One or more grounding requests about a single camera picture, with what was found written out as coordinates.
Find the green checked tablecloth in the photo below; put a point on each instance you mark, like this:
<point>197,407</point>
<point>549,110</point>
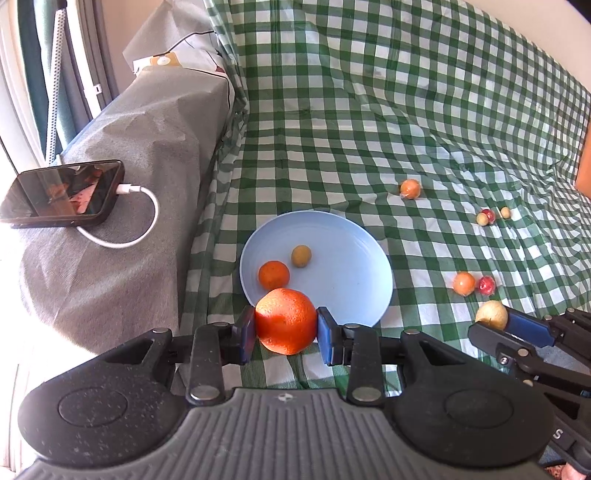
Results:
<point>369,115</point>

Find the small red-yellow fruit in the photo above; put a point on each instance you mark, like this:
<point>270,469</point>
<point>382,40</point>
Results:
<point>485,217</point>

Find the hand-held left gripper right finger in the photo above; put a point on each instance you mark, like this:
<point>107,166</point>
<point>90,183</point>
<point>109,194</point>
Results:
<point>325,338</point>

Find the large orange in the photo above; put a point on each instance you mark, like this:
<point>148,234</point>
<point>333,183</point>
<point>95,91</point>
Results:
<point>285,321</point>

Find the small yellow-green fruit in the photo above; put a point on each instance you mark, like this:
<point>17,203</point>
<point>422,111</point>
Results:
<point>301,255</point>

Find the light blue plate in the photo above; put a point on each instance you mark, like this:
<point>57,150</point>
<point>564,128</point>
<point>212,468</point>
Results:
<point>341,272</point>

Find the tan paper tag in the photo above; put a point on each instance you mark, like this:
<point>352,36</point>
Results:
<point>159,62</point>

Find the pale yellow round fruit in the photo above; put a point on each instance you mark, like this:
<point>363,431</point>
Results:
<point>490,314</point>

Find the orange object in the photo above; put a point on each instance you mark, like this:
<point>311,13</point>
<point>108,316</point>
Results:
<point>584,170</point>

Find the orange round fruit with stem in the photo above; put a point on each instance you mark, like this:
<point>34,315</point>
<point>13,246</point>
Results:
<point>410,189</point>

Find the small orange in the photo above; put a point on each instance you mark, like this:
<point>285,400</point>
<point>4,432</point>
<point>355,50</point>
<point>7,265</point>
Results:
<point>273,275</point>

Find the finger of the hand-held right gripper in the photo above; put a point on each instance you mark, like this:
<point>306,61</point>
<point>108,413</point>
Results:
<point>496,342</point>
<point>531,330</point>

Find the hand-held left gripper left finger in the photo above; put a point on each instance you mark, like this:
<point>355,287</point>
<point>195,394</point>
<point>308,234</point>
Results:
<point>243,336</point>

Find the grey cloth-covered furniture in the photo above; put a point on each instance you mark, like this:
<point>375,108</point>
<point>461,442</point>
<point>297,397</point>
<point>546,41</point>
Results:
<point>138,152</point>

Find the small red fruit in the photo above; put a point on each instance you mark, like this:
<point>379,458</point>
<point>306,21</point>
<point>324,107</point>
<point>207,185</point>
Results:
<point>486,285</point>

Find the black smartphone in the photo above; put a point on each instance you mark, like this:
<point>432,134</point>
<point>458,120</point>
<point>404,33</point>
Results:
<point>64,191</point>

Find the white dotted strip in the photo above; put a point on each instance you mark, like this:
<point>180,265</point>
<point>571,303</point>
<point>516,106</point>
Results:
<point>56,83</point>

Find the white fabric cover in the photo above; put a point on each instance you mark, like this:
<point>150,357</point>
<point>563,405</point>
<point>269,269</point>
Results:
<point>184,23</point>

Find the orange-yellow round fruit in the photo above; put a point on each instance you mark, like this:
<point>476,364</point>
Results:
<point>463,283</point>

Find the dark green curtain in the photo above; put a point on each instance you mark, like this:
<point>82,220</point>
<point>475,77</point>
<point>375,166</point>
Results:
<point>37,69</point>

